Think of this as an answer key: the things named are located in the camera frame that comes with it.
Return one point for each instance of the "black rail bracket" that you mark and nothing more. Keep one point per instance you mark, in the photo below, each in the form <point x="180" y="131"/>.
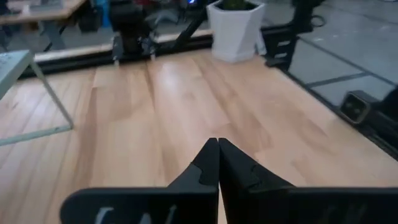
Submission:
<point x="280" y="46"/>

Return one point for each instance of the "cactus in white pot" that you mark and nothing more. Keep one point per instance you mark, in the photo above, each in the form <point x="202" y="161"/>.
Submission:
<point x="236" y="34"/>

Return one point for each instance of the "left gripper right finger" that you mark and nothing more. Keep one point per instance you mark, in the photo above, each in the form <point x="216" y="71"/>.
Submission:
<point x="295" y="205"/>

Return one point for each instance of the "wooden desk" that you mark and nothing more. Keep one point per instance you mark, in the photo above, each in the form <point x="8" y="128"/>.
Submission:
<point x="43" y="12"/>

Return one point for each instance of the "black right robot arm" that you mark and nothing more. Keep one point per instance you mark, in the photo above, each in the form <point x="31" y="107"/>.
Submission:
<point x="130" y="28"/>

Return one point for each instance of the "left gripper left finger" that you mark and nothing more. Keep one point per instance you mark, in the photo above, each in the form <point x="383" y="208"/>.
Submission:
<point x="140" y="205"/>

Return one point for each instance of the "small black box camera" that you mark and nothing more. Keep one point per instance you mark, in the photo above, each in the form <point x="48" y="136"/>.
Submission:
<point x="354" y="107"/>

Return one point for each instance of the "mint green perforated shelf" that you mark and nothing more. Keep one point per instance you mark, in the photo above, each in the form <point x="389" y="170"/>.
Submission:
<point x="12" y="67"/>

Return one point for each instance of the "black aluminium rig frame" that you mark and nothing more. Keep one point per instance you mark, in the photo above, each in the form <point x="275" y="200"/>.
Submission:
<point x="87" y="59"/>

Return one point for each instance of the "green cactus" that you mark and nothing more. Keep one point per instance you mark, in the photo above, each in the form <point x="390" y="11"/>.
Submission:
<point x="234" y="3"/>

